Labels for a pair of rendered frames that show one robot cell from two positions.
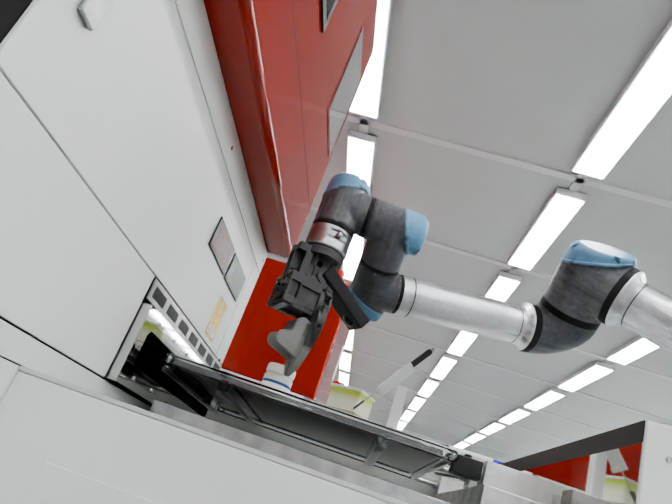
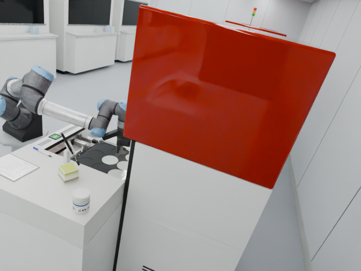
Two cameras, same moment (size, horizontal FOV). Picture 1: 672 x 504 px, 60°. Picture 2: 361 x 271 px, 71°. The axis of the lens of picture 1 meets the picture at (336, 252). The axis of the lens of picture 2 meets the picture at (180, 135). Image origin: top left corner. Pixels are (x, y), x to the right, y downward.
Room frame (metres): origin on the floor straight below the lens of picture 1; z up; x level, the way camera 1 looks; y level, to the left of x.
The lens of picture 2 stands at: (2.19, 0.43, 1.84)
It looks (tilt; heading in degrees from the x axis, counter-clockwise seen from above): 26 degrees down; 184
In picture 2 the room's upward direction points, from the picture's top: 14 degrees clockwise
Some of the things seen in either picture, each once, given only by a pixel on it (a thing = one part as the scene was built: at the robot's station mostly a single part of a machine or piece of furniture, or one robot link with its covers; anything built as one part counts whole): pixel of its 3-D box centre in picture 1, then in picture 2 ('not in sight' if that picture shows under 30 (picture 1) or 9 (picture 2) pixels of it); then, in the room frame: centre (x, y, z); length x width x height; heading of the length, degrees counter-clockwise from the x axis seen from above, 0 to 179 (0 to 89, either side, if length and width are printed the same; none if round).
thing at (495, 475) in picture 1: (514, 483); (87, 138); (0.71, -0.30, 0.89); 0.08 x 0.03 x 0.03; 82
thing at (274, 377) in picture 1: (275, 386); (81, 201); (1.39, 0.03, 1.01); 0.07 x 0.07 x 0.10
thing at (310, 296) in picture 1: (307, 284); (123, 135); (0.91, 0.03, 1.11); 0.09 x 0.08 x 0.12; 111
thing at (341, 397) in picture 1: (348, 406); (68, 172); (1.22, -0.13, 1.00); 0.07 x 0.07 x 0.07; 56
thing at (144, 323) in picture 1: (176, 380); not in sight; (0.90, 0.16, 0.89); 0.44 x 0.02 x 0.10; 172
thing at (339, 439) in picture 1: (310, 425); (109, 160); (0.88, -0.05, 0.90); 0.34 x 0.34 x 0.01; 82
